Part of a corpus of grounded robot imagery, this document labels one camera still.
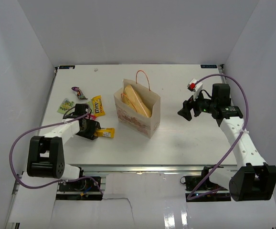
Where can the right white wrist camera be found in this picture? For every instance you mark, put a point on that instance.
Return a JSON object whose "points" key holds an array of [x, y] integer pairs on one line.
{"points": [[195, 87]]}

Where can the pink candy packet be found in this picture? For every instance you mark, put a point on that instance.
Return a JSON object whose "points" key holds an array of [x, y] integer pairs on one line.
{"points": [[91, 117]]}

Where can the right blue label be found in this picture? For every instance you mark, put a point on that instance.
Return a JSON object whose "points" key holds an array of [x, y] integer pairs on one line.
{"points": [[208, 66]]}

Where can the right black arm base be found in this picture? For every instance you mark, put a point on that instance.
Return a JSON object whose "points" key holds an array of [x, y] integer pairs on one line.
{"points": [[207, 192]]}

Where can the purple candy wrapper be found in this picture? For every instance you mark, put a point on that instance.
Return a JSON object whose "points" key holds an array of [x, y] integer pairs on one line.
{"points": [[78, 92]]}

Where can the light green snack packet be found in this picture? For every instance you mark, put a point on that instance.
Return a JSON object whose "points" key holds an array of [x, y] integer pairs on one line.
{"points": [[91, 106]]}

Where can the brown chips bag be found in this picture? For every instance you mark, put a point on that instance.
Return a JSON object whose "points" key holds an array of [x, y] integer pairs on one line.
{"points": [[132, 99]]}

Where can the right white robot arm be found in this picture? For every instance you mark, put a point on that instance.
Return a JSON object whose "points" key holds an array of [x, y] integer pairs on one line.
{"points": [[254, 179]]}

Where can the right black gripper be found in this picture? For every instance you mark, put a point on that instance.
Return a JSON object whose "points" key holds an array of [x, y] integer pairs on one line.
{"points": [[188, 105]]}

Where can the beige paper bag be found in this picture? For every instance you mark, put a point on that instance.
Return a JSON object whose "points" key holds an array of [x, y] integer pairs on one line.
{"points": [[126, 115]]}

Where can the yellow snack bar wrapper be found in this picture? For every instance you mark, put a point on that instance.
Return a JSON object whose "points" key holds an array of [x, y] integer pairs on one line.
{"points": [[105, 132]]}

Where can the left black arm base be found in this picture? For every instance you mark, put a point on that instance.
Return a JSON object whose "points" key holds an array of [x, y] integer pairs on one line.
{"points": [[83, 190]]}

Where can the blue label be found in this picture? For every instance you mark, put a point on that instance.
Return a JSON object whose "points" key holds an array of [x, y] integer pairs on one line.
{"points": [[66, 67], [208, 66]]}

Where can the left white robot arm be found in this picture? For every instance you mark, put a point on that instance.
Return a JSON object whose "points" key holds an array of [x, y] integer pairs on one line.
{"points": [[46, 153]]}

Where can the left blue label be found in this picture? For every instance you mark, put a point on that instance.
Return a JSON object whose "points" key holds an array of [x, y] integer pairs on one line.
{"points": [[66, 67]]}

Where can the yellow m&m's packet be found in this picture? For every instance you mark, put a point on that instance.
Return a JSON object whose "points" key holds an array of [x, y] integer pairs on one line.
{"points": [[98, 106]]}

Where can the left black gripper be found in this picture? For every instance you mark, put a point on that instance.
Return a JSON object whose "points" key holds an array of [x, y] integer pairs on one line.
{"points": [[94, 125]]}

